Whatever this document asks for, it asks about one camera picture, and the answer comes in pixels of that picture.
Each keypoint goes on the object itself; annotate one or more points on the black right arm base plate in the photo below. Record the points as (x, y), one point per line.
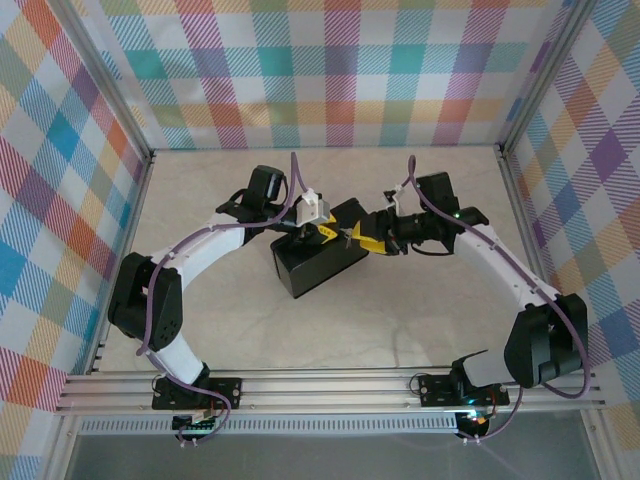
(435, 392)

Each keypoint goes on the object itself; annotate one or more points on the black box starry night lid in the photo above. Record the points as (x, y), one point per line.
(320, 270)

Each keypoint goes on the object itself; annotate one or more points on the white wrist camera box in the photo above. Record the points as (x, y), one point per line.
(312, 207)
(396, 197)

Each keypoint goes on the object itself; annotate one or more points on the aluminium table side rail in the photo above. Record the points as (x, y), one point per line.
(135, 215)
(525, 235)

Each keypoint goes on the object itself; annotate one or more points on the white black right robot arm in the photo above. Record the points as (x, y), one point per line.
(545, 340)

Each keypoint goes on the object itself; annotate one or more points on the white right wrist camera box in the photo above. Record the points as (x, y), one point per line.
(396, 197)

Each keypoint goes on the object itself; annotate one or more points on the left controller board green light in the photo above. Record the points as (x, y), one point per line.
(197, 424)

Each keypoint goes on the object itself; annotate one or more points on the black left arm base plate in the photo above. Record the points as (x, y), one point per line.
(227, 392)

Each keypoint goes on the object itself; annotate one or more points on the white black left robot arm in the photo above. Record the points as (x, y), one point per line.
(150, 300)

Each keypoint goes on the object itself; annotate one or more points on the aluminium mounting rail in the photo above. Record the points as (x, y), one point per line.
(325, 392)

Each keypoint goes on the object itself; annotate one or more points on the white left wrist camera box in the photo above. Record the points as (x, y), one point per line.
(312, 207)

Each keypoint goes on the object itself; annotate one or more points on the aluminium frame post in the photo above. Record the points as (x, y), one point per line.
(100, 75)
(545, 70)

